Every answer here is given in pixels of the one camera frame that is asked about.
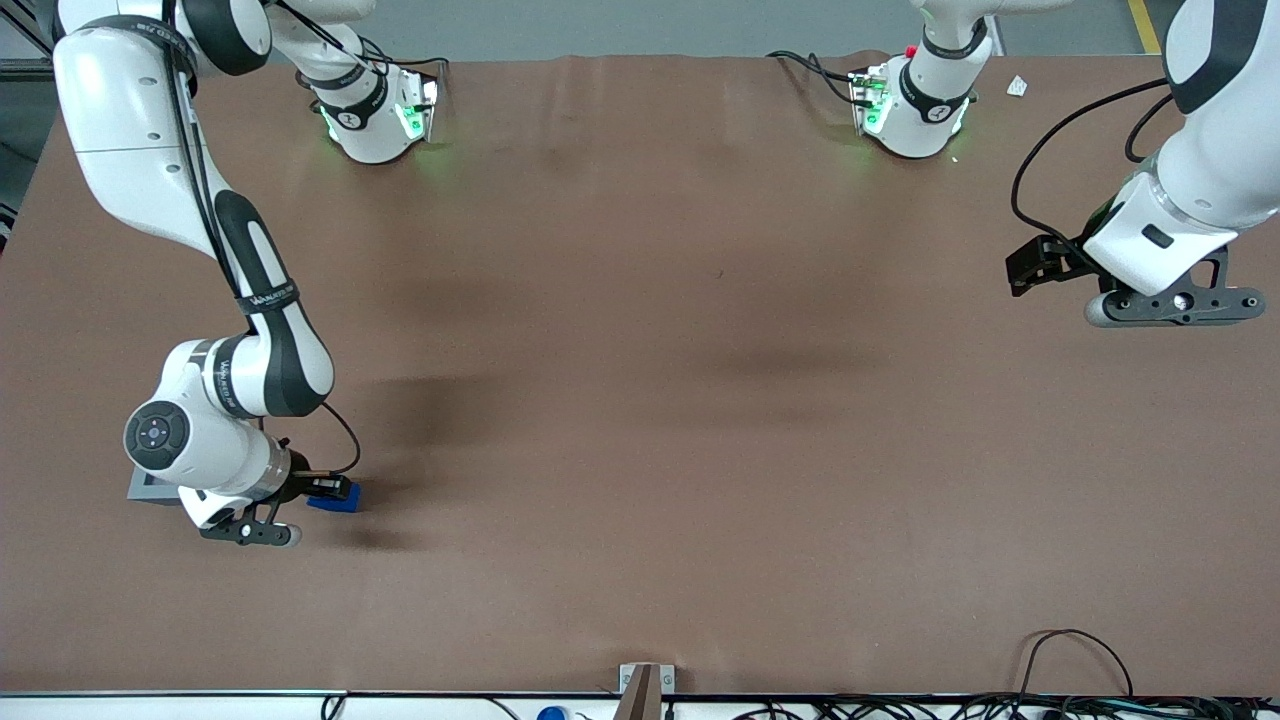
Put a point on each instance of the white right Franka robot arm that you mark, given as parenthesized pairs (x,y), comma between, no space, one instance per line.
(130,120)

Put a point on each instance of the gray square hollow base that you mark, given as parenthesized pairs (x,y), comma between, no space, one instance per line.
(145,488)

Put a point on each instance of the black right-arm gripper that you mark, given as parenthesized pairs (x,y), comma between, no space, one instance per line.
(300,485)

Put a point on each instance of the blue plastic block part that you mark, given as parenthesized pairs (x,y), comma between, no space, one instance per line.
(346,506)

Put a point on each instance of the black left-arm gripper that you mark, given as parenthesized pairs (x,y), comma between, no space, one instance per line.
(1062,262)

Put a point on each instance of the gray metal mounting plate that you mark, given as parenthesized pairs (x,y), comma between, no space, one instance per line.
(628,678)

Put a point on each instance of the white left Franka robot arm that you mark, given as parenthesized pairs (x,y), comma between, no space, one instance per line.
(1220,150)

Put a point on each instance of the metal bracket at table edge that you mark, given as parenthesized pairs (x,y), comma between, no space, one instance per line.
(642,700)

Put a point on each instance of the small white paper scrap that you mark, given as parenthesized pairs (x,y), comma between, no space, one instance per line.
(1017,86)

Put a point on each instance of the dark metal rail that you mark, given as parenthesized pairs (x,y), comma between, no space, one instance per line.
(25,68)

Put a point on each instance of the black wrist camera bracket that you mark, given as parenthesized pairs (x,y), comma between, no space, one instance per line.
(1210,305)
(255,533)

